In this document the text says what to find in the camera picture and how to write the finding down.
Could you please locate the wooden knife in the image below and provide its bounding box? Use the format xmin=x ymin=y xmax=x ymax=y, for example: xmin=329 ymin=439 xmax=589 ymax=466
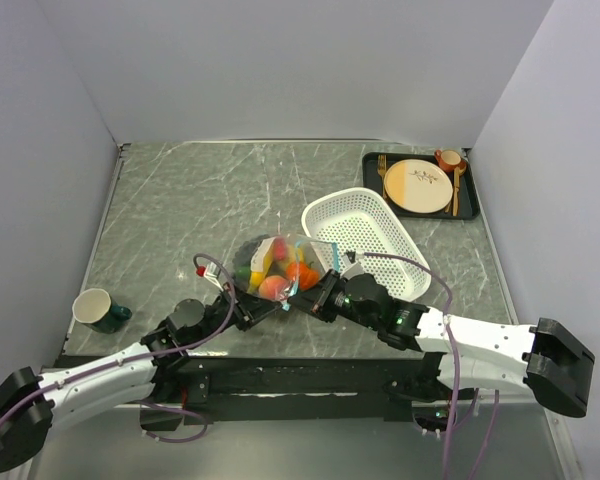
xmin=452 ymin=167 xmax=466 ymax=217

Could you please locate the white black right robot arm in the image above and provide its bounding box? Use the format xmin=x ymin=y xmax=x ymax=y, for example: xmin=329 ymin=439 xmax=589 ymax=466
xmin=288 ymin=271 xmax=595 ymax=418

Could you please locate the red chili pepper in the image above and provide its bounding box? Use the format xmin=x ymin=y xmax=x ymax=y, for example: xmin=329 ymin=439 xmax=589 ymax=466
xmin=272 ymin=237 xmax=289 ymax=262

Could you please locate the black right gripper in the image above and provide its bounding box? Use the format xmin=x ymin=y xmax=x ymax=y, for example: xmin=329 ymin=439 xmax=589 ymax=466
xmin=288 ymin=268 xmax=381 ymax=331

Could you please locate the orange peach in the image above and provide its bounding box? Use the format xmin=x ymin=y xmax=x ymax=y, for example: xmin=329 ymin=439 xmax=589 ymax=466
xmin=258 ymin=275 xmax=290 ymax=302

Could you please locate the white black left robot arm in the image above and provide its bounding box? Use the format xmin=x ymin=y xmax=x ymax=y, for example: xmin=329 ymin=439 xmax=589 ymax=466
xmin=0 ymin=291 xmax=282 ymax=473

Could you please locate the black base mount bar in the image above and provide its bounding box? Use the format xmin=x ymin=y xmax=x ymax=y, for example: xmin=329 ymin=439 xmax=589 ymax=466
xmin=54 ymin=349 xmax=476 ymax=431

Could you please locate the dark green mug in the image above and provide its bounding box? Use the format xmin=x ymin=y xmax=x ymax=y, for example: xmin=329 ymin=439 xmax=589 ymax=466
xmin=72 ymin=288 xmax=132 ymax=334

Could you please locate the gold fork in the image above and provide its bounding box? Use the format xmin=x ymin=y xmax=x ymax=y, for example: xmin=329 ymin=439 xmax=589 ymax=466
xmin=377 ymin=154 xmax=388 ymax=200

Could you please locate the small orange pumpkin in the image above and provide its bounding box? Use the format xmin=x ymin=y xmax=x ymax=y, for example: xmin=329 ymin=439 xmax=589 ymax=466
xmin=285 ymin=262 xmax=321 ymax=291

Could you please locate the clear zip top bag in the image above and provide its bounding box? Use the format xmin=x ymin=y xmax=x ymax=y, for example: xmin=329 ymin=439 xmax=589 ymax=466
xmin=232 ymin=234 xmax=340 ymax=310

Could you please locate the yellow pear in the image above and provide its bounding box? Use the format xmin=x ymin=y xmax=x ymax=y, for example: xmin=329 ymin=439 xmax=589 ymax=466
xmin=286 ymin=245 xmax=305 ymax=265

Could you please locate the white perforated plastic basket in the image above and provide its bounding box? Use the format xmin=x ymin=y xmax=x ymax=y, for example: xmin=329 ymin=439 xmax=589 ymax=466
xmin=301 ymin=187 xmax=431 ymax=301

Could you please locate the black rectangular tray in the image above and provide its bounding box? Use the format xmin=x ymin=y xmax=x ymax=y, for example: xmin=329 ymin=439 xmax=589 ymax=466
xmin=362 ymin=152 xmax=480 ymax=220

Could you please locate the yellow banana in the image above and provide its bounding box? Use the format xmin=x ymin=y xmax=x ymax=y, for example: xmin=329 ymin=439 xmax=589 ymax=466
xmin=248 ymin=254 xmax=273 ymax=293

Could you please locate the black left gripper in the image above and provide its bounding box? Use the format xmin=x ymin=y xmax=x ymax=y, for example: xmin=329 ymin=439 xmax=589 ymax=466
xmin=186 ymin=281 xmax=281 ymax=349

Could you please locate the green vegetable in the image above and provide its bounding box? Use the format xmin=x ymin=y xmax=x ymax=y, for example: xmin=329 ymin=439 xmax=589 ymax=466
xmin=235 ymin=266 xmax=251 ymax=281

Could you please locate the small orange cup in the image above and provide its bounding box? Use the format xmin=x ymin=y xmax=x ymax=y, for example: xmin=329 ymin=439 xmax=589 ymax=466
xmin=434 ymin=149 xmax=466 ymax=173

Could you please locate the beige plate with branch pattern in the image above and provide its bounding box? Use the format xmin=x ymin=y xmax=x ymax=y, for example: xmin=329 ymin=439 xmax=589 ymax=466
xmin=383 ymin=159 xmax=454 ymax=214

